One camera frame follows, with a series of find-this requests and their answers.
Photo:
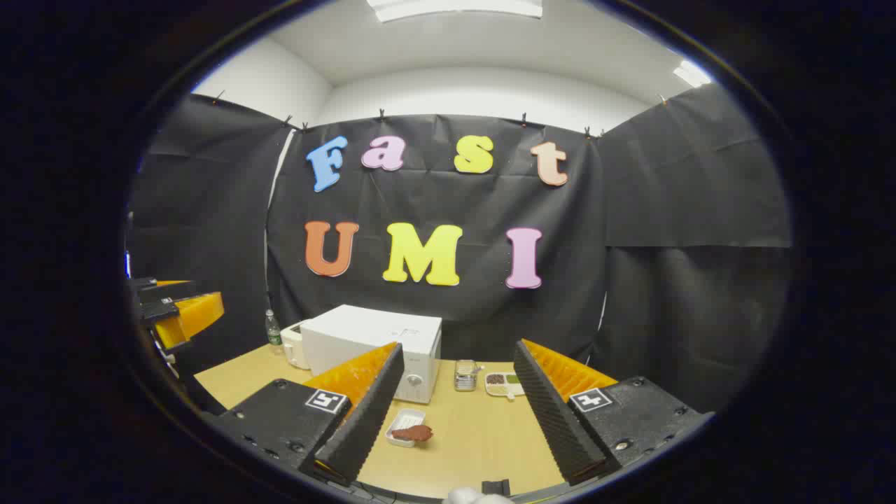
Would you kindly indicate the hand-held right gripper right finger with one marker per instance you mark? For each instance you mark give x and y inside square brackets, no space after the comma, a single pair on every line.
[553,420]

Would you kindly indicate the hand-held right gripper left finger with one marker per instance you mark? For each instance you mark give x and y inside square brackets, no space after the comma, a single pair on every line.
[364,420]

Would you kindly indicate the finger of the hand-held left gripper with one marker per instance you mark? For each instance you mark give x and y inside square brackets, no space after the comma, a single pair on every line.
[168,290]
[192,313]

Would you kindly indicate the white microwave oven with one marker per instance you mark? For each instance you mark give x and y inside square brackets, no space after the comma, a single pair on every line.
[364,339]

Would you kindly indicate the white rectangular dish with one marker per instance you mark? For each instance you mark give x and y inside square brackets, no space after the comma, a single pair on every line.
[404,418]

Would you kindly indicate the white divided condiment plate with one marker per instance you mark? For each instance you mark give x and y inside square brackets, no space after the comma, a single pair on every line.
[500,383]

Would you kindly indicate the clear plastic water bottle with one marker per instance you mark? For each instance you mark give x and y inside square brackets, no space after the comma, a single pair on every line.
[272,330]

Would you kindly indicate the metal cutlery holder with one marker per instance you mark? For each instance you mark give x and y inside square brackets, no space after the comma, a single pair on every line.
[465,376]

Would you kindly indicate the white toaster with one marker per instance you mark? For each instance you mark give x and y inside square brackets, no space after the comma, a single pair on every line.
[294,346]

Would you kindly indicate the black backdrop cloth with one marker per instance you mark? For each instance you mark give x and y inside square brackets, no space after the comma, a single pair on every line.
[665,231]

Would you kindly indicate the small ceiling light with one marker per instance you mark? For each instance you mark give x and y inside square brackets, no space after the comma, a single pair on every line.
[691,73]

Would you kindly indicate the long ceiling light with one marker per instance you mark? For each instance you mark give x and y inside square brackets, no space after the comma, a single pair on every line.
[455,8]

